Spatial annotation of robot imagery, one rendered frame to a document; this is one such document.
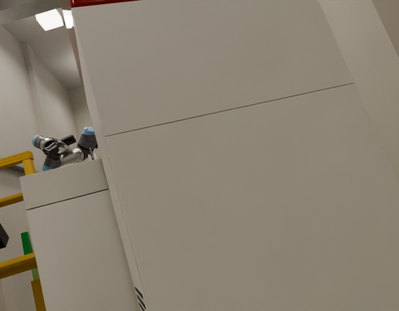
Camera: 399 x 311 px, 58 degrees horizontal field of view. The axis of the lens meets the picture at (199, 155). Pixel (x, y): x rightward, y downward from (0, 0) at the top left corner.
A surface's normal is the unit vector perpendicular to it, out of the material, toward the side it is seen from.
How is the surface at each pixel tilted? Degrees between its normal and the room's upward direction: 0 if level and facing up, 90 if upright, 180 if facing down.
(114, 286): 90
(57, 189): 90
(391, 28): 90
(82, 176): 90
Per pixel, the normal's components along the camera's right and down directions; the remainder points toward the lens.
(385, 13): -0.04, -0.21
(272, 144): 0.22, -0.28
